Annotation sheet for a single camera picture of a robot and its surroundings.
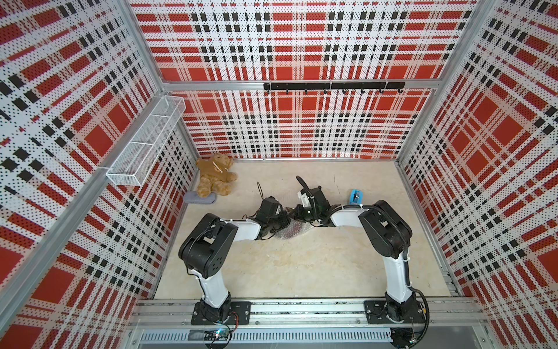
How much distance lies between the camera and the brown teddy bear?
100 cm

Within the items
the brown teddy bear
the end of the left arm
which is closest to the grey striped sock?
the brown teddy bear

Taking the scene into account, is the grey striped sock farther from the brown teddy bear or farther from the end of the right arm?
the end of the right arm

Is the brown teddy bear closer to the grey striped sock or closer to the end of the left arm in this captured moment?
the grey striped sock
